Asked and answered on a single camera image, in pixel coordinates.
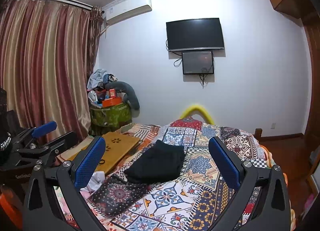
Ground pile of clothes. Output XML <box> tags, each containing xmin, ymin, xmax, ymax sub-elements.
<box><xmin>87</xmin><ymin>69</ymin><xmax>118</xmax><ymax>92</ymax></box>

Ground pink striped curtain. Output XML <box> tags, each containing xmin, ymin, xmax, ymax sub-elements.
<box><xmin>1</xmin><ymin>0</ymin><xmax>103</xmax><ymax>142</ymax></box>

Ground small black wall monitor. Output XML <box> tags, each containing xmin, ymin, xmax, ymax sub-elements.
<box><xmin>182</xmin><ymin>51</ymin><xmax>214</xmax><ymax>75</ymax></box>

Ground black monitor cable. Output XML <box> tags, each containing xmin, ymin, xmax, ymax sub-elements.
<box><xmin>198</xmin><ymin>73</ymin><xmax>209</xmax><ymax>89</ymax></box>

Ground yellow pillow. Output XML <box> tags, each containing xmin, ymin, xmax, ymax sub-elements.
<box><xmin>180</xmin><ymin>104</ymin><xmax>215</xmax><ymax>125</ymax></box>

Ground colourful patchwork quilt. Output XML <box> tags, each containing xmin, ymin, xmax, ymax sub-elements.
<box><xmin>53</xmin><ymin>117</ymin><xmax>288</xmax><ymax>231</ymax></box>

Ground green fabric storage bag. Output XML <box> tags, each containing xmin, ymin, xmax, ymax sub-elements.
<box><xmin>88</xmin><ymin>102</ymin><xmax>132</xmax><ymax>136</ymax></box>

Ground wall mounted black television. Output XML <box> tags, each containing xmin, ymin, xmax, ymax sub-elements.
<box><xmin>166</xmin><ymin>18</ymin><xmax>225</xmax><ymax>52</ymax></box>

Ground dark navy pants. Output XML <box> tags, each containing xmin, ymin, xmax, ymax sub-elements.
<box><xmin>124</xmin><ymin>140</ymin><xmax>185</xmax><ymax>184</ymax></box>

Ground grey neck pillow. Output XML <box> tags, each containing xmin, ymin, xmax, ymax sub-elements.
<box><xmin>104</xmin><ymin>81</ymin><xmax>140</xmax><ymax>111</ymax></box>

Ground white air conditioner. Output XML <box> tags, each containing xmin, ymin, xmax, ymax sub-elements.
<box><xmin>105</xmin><ymin>0</ymin><xmax>152</xmax><ymax>26</ymax></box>

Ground white crumpled cloth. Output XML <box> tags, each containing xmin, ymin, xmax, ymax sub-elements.
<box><xmin>80</xmin><ymin>171</ymin><xmax>105</xmax><ymax>194</ymax></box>

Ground orange box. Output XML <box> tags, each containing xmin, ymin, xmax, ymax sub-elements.
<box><xmin>102</xmin><ymin>97</ymin><xmax>122</xmax><ymax>107</ymax></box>

